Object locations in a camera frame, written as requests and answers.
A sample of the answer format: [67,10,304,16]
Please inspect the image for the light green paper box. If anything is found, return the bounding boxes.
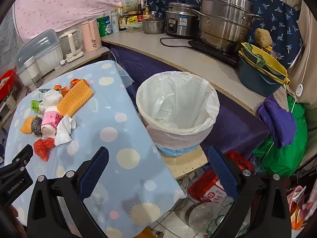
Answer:
[31,100,44,113]

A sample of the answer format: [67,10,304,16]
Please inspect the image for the pink plastic bag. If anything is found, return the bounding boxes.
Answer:
[287,185,315,231]

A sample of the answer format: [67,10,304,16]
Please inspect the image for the red plastic basin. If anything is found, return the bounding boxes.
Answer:
[0,69,15,101]

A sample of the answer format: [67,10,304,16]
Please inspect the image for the stacked yellow and teal basins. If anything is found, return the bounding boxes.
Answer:
[239,42,291,85]

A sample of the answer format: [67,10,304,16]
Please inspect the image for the dark sauce bottle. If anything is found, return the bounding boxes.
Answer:
[118,10,127,31]

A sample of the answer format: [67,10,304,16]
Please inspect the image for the purple towel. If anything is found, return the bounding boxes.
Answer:
[256,95,298,149]

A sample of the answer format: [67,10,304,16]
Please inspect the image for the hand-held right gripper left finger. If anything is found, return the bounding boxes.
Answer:
[27,146,110,238]

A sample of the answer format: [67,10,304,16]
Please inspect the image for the steel wool scrubber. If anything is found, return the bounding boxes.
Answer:
[30,117,44,136]

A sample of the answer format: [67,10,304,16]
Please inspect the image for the black power cable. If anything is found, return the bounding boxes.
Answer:
[160,37,191,47]

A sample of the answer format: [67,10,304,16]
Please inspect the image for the dark green drink carton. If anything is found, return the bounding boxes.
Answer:
[38,88,51,100]

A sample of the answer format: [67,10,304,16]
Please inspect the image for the white paper towel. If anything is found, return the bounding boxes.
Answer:
[40,89,63,112]

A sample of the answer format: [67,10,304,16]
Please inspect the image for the pink electric kettle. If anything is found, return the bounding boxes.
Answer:
[80,20,102,52]

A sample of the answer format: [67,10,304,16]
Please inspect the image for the blue dotted tablecloth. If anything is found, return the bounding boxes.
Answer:
[4,60,187,238]

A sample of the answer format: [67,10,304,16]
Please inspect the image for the blue plastic bag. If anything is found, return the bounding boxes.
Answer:
[156,142,199,157]

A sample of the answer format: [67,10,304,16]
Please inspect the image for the red printed packet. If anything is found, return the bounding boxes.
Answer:
[188,170,232,202]

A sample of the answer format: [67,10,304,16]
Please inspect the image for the black induction cooker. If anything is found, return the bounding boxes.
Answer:
[188,39,242,67]

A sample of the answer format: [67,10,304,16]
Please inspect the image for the white tissue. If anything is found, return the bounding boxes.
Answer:
[54,114,77,146]

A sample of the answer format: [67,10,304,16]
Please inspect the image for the clear food container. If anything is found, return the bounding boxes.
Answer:
[126,22,143,33]

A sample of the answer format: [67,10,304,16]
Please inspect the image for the large steel steamer pot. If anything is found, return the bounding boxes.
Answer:
[192,0,263,52]

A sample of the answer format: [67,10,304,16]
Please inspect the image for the pink spotted cloth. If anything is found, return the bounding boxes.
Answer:
[13,0,149,39]

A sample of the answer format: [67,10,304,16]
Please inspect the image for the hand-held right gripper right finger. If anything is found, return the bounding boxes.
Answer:
[208,146,291,238]

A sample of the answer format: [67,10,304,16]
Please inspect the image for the white and green box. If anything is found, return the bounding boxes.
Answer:
[121,0,141,13]

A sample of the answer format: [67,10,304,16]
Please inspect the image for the small orange foam net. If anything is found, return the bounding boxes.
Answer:
[20,116,37,135]

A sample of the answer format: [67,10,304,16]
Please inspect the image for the pink paper cup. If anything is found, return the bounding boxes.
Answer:
[40,106,62,138]

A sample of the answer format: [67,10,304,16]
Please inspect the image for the large orange foil wrapper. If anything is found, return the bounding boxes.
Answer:
[70,78,89,88]

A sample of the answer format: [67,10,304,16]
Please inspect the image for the dark blue basin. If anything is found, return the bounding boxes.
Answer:
[238,55,285,97]

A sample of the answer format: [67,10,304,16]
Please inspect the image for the small steel pot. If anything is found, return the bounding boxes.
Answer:
[142,17,166,35]

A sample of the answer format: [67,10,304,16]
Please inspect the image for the large orange foam net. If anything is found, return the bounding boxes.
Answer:
[57,81,94,117]

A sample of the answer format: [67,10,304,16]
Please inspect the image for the green plastic bag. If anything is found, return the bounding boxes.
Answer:
[253,95,309,179]

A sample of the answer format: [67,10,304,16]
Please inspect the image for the green can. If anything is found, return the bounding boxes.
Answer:
[96,16,112,37]

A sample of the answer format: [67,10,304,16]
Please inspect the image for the red plastic bag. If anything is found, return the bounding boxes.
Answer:
[33,137,56,162]

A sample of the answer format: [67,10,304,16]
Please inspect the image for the brown sponge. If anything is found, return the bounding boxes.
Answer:
[255,28,273,47]

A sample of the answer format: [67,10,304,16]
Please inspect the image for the white bottle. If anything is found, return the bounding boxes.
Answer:
[111,11,120,33]

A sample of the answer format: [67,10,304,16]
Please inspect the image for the bin with white bag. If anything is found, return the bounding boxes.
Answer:
[136,71,220,154]

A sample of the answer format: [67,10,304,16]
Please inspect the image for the clear glass jar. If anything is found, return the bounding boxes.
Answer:
[184,202,228,236]

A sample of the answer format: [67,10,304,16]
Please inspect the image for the red cloth bag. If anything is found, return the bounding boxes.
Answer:
[224,151,254,176]

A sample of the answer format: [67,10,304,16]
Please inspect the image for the steel rice cooker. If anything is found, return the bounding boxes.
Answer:
[165,2,201,37]

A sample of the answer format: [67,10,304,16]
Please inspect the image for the white dish drainer box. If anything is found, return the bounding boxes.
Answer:
[15,29,63,85]

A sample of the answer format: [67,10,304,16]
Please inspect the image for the purple counter skirt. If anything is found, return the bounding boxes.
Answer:
[103,42,269,156]

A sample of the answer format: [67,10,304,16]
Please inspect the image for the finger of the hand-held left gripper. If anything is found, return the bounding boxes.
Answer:
[0,144,33,179]

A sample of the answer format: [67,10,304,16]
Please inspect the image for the glass electric kettle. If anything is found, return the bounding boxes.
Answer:
[59,29,85,63]

